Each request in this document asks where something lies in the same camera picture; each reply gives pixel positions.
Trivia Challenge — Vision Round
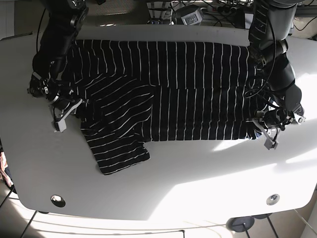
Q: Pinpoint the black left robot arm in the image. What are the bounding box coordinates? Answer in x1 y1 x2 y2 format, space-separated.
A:
244 0 305 150

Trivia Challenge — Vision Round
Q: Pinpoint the left table grommet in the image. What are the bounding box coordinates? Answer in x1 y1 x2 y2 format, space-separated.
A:
51 194 66 208

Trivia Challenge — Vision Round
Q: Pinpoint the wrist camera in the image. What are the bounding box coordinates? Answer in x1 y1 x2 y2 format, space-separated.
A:
264 137 278 150
52 119 67 132

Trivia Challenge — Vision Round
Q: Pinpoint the table grommet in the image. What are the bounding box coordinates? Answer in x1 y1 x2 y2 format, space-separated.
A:
51 194 66 208
266 194 280 206

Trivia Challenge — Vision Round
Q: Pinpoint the round black stand base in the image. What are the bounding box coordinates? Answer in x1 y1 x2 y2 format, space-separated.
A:
226 216 255 233

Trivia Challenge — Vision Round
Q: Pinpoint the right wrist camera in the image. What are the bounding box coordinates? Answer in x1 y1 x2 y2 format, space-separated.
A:
52 119 67 132

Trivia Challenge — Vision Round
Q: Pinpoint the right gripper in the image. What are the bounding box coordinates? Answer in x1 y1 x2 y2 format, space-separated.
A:
49 95 89 124

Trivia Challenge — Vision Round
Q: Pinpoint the right table grommet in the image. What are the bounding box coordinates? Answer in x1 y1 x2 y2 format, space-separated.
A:
266 194 280 206

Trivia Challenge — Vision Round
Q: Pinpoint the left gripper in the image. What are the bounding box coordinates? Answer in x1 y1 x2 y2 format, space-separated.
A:
247 110 290 144

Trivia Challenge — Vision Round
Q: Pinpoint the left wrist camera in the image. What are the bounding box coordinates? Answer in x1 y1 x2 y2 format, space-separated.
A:
264 137 278 150

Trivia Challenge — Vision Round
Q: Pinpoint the black white striped shirt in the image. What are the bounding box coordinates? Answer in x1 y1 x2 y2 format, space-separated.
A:
61 40 271 175

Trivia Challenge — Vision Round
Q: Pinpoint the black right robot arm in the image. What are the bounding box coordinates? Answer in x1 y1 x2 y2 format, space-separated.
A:
28 0 89 131

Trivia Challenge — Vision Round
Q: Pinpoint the grey socket box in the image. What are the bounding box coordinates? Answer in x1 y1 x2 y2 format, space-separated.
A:
176 5 204 25

